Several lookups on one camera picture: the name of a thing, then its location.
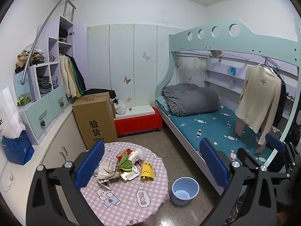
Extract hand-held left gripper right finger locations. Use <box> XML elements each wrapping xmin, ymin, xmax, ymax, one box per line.
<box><xmin>199</xmin><ymin>137</ymin><xmax>279</xmax><ymax>226</ymax></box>

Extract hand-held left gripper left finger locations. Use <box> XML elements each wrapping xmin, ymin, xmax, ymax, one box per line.
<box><xmin>25</xmin><ymin>141</ymin><xmax>105</xmax><ymax>226</ymax></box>

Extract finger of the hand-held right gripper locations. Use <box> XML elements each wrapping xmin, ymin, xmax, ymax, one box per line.
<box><xmin>237</xmin><ymin>147</ymin><xmax>291</xmax><ymax>182</ymax></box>
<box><xmin>265</xmin><ymin>132</ymin><xmax>287</xmax><ymax>155</ymax></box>

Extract newspaper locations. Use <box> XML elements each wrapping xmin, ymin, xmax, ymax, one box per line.
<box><xmin>94</xmin><ymin>159</ymin><xmax>121</xmax><ymax>191</ymax></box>

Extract green leafy packet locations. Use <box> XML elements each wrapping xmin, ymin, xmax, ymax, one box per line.
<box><xmin>119</xmin><ymin>154</ymin><xmax>133</xmax><ymax>172</ymax></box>

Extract red packet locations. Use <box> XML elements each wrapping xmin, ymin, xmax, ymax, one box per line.
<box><xmin>117</xmin><ymin>148</ymin><xmax>132</xmax><ymax>160</ymax></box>

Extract light blue plastic bucket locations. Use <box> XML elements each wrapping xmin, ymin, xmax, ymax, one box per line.
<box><xmin>171</xmin><ymin>177</ymin><xmax>200</xmax><ymax>206</ymax></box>

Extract white cardboard box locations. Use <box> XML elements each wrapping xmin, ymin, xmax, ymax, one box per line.
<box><xmin>120</xmin><ymin>166</ymin><xmax>140</xmax><ymax>182</ymax></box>

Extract white foam wrap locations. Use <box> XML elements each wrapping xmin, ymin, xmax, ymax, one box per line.
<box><xmin>130</xmin><ymin>149</ymin><xmax>144</xmax><ymax>164</ymax></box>

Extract yellow snack packet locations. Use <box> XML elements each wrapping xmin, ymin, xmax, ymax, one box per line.
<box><xmin>141</xmin><ymin>162</ymin><xmax>154</xmax><ymax>182</ymax></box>

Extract teal candy print bed sheet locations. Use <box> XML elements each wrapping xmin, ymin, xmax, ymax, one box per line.
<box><xmin>156</xmin><ymin>99</ymin><xmax>283</xmax><ymax>167</ymax></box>

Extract dark hanging garment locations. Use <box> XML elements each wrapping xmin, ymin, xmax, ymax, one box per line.
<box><xmin>274</xmin><ymin>75</ymin><xmax>287</xmax><ymax>128</ymax></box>

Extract cream low cabinet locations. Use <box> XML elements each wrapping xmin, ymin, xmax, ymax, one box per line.
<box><xmin>0</xmin><ymin>108</ymin><xmax>94</xmax><ymax>226</ymax></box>

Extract large cardboard box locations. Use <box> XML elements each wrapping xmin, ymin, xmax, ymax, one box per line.
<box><xmin>72</xmin><ymin>92</ymin><xmax>118</xmax><ymax>150</ymax></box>

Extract cream hanging sweater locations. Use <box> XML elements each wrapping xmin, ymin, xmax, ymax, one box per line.
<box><xmin>235</xmin><ymin>63</ymin><xmax>281</xmax><ymax>146</ymax></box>

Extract pink checked tablecloth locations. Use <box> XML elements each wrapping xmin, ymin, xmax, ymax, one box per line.
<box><xmin>79</xmin><ymin>142</ymin><xmax>170</xmax><ymax>226</ymax></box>

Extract red covered bench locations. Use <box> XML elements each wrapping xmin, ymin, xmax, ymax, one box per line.
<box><xmin>114</xmin><ymin>107</ymin><xmax>163</xmax><ymax>136</ymax></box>

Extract white plastic bag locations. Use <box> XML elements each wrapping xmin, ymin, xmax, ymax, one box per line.
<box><xmin>114</xmin><ymin>100</ymin><xmax>126</xmax><ymax>115</ymax></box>

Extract grey plaid blanket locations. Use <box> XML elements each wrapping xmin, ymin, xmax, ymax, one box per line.
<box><xmin>166</xmin><ymin>98</ymin><xmax>186</xmax><ymax>117</ymax></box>

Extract purple white shelf cabinet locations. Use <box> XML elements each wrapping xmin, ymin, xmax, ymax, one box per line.
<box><xmin>14</xmin><ymin>16</ymin><xmax>87</xmax><ymax>146</ymax></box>

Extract grey duvet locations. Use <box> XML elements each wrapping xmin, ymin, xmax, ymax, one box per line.
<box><xmin>161</xmin><ymin>83</ymin><xmax>220</xmax><ymax>117</ymax></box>

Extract white board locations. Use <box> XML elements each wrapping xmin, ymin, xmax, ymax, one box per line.
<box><xmin>114</xmin><ymin>105</ymin><xmax>153</xmax><ymax>120</ymax></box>

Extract blue plastic bag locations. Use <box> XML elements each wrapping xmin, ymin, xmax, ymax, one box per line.
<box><xmin>2</xmin><ymin>131</ymin><xmax>35</xmax><ymax>166</ymax></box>

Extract blue clothes hangers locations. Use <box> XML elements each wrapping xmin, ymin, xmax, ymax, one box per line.
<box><xmin>263</xmin><ymin>56</ymin><xmax>284</xmax><ymax>79</ymax></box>

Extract black cloth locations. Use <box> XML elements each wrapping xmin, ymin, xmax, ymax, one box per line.
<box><xmin>83</xmin><ymin>89</ymin><xmax>117</xmax><ymax>102</ymax></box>

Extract light blue pillow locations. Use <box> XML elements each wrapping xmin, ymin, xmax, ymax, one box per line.
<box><xmin>157</xmin><ymin>96</ymin><xmax>171</xmax><ymax>111</ymax></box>

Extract clear round lid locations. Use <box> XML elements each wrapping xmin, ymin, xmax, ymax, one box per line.
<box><xmin>0</xmin><ymin>169</ymin><xmax>14</xmax><ymax>189</ymax></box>

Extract green hanging garment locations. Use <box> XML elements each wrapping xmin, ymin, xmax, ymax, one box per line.
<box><xmin>71</xmin><ymin>62</ymin><xmax>82</xmax><ymax>95</ymax></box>

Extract grey folded clothes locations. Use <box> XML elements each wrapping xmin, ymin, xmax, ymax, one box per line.
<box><xmin>38</xmin><ymin>75</ymin><xmax>59</xmax><ymax>95</ymax></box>

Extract small green ornament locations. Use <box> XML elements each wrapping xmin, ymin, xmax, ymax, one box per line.
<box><xmin>17</xmin><ymin>94</ymin><xmax>31</xmax><ymax>107</ymax></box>

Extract dark hanging coat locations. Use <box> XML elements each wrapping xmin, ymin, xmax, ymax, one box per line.
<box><xmin>65</xmin><ymin>54</ymin><xmax>87</xmax><ymax>95</ymax></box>

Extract cream hanging jacket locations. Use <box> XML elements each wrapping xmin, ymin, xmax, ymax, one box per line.
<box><xmin>59</xmin><ymin>54</ymin><xmax>78</xmax><ymax>98</ymax></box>

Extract pile of folded clothes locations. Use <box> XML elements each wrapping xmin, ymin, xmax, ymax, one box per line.
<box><xmin>15</xmin><ymin>49</ymin><xmax>45</xmax><ymax>74</ymax></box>

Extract grey metal handrail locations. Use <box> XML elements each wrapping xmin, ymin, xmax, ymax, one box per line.
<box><xmin>20</xmin><ymin>0</ymin><xmax>77</xmax><ymax>103</ymax></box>

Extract white bed wall shelf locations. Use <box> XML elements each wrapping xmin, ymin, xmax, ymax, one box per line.
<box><xmin>204</xmin><ymin>69</ymin><xmax>247</xmax><ymax>90</ymax></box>

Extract teal bunk bed frame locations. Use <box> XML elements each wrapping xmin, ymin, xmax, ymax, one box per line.
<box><xmin>155</xmin><ymin>19</ymin><xmax>301</xmax><ymax>196</ymax></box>

